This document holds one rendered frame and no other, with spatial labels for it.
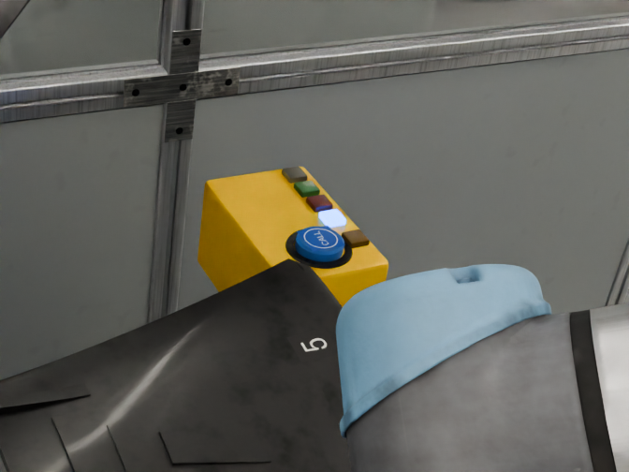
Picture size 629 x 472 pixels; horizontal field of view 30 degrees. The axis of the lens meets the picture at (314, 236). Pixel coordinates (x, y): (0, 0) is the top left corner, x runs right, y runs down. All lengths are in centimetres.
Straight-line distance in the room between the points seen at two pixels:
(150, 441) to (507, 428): 28
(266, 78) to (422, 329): 108
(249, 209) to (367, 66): 54
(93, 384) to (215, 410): 7
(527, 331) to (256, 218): 62
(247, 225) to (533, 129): 82
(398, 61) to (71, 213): 46
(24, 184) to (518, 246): 82
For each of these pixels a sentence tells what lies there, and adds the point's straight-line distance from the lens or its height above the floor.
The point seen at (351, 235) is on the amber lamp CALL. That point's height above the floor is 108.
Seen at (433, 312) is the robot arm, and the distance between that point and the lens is 38.
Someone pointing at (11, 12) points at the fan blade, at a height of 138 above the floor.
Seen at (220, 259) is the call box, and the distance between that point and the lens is 103.
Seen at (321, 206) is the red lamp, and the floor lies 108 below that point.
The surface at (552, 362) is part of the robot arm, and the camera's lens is 38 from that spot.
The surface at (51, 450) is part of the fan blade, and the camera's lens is 61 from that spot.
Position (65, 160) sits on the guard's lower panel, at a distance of 138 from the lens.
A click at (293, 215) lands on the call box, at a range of 100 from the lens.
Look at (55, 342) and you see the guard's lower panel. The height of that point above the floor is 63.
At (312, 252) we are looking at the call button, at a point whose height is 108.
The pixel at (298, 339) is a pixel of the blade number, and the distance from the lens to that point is 69.
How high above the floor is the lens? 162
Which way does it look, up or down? 34 degrees down
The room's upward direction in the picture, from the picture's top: 9 degrees clockwise
